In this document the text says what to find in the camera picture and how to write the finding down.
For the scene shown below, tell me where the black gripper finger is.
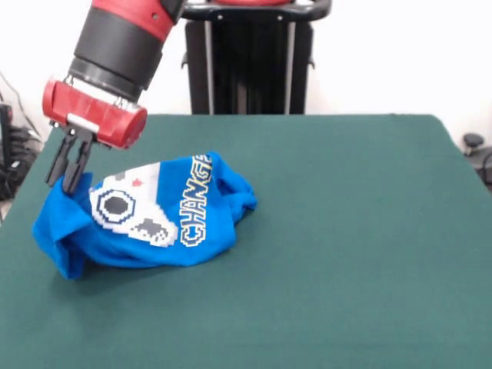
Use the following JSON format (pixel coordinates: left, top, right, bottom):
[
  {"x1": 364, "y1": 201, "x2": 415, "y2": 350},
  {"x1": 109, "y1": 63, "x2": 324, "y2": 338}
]
[
  {"x1": 61, "y1": 132, "x2": 95, "y2": 195},
  {"x1": 45, "y1": 128, "x2": 77, "y2": 188}
]

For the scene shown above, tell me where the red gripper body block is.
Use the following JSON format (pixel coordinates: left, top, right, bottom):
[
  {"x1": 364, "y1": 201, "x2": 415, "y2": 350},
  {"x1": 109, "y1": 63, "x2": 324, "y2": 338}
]
[{"x1": 42, "y1": 78, "x2": 149, "y2": 151}]

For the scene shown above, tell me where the blue printed t-shirt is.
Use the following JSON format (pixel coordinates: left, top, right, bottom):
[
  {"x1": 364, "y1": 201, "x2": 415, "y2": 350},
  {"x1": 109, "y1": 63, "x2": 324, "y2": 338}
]
[{"x1": 31, "y1": 151, "x2": 258, "y2": 281}]

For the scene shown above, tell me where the dark green table cloth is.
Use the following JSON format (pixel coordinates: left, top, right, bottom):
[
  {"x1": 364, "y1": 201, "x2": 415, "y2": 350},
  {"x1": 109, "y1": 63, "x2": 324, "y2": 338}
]
[{"x1": 0, "y1": 113, "x2": 492, "y2": 369}]

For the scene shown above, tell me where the black cables and equipment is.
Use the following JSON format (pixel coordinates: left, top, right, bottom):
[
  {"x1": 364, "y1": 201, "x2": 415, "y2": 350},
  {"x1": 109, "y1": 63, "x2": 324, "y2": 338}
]
[{"x1": 0, "y1": 68, "x2": 44, "y2": 224}]

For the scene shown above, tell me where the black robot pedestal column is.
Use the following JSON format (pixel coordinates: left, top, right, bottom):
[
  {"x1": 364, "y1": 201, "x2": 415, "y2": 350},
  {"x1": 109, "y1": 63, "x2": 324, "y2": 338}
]
[{"x1": 176, "y1": 0, "x2": 332, "y2": 116}]

